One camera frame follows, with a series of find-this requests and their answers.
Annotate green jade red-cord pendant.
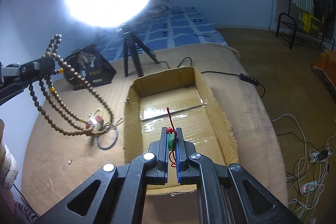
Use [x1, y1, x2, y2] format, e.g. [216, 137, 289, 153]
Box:
[166, 107, 177, 168]

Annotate brown wooden bead necklace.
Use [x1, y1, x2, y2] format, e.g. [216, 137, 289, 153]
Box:
[28, 33, 116, 138]

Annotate red fabric strap watch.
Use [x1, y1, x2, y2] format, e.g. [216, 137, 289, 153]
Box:
[86, 115, 104, 132]

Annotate person's left hand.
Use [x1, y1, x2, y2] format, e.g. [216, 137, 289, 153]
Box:
[0, 120, 13, 205]

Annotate black snack bag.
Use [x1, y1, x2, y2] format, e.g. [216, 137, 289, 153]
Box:
[64, 44, 117, 88]

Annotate cardboard box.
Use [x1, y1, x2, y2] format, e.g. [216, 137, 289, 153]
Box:
[122, 66, 240, 197]

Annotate silver metal bangle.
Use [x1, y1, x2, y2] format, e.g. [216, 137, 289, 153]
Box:
[96, 126, 119, 151]

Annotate beige blanket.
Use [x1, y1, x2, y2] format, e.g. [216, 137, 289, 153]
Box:
[21, 43, 288, 214]

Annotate black tripod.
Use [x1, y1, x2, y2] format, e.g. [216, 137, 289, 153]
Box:
[117, 24, 159, 77]

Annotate blue patterned bedsheet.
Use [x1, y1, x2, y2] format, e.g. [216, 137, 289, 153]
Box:
[94, 7, 227, 61]

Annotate white power strip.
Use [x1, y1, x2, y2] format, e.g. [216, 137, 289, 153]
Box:
[300, 149, 333, 196]

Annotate folded floral quilt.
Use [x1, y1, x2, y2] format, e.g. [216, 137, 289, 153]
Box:
[145, 0, 172, 18]

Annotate black metal rack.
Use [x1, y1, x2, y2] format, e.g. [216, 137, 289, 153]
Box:
[276, 12, 335, 51]

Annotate orange cloth covered box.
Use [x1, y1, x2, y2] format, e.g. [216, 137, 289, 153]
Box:
[311, 50, 336, 102]

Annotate yellow box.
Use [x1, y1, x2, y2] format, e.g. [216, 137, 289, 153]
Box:
[301, 11, 322, 35]

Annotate hanging dark clothes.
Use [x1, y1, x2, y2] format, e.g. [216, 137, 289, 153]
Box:
[313, 0, 335, 40]

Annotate black power cable with switch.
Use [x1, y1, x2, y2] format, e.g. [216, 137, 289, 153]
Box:
[157, 56, 267, 98]

